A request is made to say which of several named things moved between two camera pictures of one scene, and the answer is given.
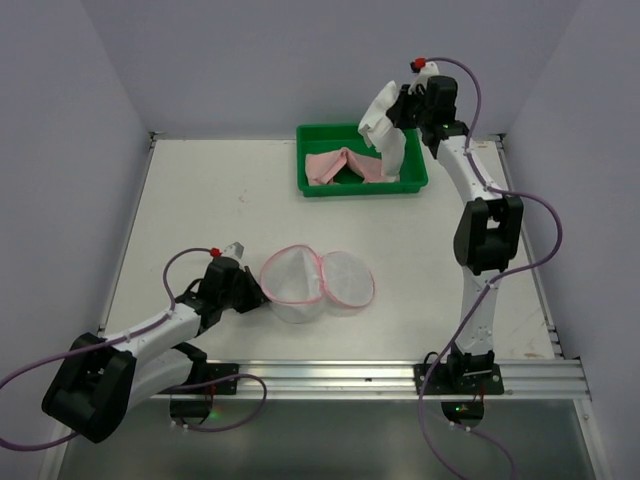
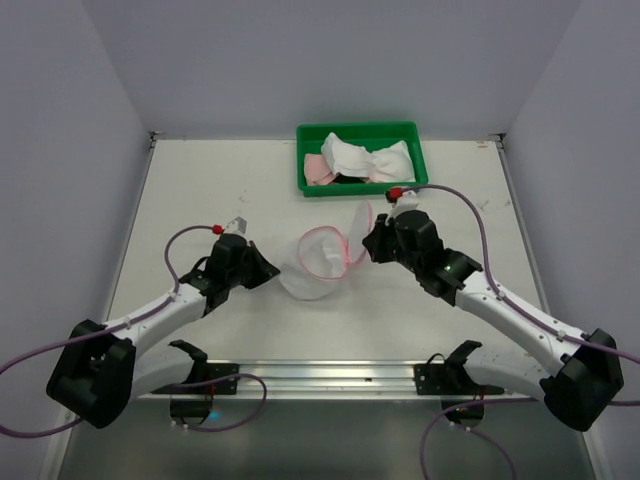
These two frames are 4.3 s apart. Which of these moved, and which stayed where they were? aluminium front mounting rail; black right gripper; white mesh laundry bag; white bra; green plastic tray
Moved: white mesh laundry bag; white bra; black right gripper
Stayed: aluminium front mounting rail; green plastic tray
